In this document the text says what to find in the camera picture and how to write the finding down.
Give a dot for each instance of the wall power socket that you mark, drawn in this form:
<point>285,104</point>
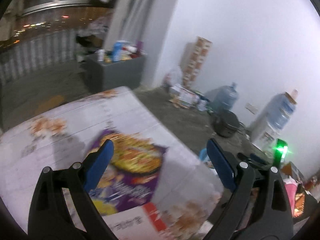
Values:
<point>251,108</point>

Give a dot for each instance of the red white snack bag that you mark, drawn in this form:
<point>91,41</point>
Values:
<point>141,222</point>

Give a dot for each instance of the white water dispenser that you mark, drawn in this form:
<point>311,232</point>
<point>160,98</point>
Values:
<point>262,134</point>

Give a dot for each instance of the pile of paper packaging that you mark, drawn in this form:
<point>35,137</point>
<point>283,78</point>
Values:
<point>184,98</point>

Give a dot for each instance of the empty blue water jug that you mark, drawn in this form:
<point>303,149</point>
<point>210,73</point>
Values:
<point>225,98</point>

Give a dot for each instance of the metal balcony railing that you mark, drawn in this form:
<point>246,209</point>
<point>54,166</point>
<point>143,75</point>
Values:
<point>37,53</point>

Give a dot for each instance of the tall patterned cardboard box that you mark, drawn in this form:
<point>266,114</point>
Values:
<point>196,60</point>

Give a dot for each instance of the purple cup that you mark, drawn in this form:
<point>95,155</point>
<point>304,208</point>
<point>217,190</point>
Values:
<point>139,47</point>

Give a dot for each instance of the black rice cooker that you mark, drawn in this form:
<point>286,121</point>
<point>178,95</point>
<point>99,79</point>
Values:
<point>226,124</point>

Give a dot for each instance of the blue detergent bottle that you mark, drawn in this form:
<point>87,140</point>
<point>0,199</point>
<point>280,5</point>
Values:
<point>117,51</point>

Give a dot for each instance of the pink plastic bag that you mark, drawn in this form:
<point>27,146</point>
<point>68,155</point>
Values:
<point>291,187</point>

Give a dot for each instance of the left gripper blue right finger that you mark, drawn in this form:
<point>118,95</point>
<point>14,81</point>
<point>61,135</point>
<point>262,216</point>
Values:
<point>271,215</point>

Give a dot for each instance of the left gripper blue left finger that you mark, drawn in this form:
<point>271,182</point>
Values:
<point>49,217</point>

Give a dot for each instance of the small white bottle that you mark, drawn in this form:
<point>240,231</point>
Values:
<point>101,55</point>

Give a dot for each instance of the purple yellow noodle bag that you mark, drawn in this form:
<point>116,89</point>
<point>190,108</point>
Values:
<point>131,177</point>

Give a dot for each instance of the floral plaid bed sheet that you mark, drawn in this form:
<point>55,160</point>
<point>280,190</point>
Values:
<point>187,191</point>

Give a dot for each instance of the grey curtain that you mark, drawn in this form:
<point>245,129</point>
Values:
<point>128,21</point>

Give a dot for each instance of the dark grey cabinet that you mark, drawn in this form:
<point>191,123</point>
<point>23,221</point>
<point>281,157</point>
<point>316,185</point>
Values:
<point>101,76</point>

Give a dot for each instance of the blue mesh trash basket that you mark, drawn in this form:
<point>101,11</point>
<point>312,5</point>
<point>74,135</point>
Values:
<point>203,156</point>

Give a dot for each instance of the white plastic bag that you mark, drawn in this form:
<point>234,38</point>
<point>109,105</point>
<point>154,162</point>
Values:
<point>173,77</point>

